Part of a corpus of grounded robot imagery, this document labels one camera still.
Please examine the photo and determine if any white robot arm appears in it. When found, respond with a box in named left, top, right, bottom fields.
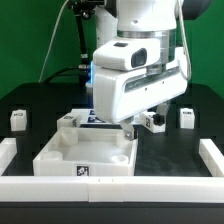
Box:
left=93, top=0, right=212, bottom=140

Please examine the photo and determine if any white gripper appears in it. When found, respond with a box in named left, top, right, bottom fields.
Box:
left=93, top=47, right=188, bottom=140

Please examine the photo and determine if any white square tabletop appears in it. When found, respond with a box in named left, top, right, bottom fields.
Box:
left=33, top=127, right=138, bottom=176

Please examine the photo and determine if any white U-shaped fence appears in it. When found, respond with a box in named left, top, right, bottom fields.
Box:
left=0, top=138, right=224, bottom=203

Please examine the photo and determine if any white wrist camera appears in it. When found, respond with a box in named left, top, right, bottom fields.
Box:
left=93, top=37, right=161, bottom=71

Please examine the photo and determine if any AprilTag marker sheet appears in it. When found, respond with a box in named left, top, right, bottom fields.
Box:
left=71, top=109, right=104, bottom=124

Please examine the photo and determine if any black camera stand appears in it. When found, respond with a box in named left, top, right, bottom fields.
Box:
left=67, top=0, right=105, bottom=63

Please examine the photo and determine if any white cable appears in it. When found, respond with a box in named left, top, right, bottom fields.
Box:
left=38, top=0, right=71, bottom=84

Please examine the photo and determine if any black cable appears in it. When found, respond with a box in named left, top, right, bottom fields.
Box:
left=43, top=65, right=92, bottom=84

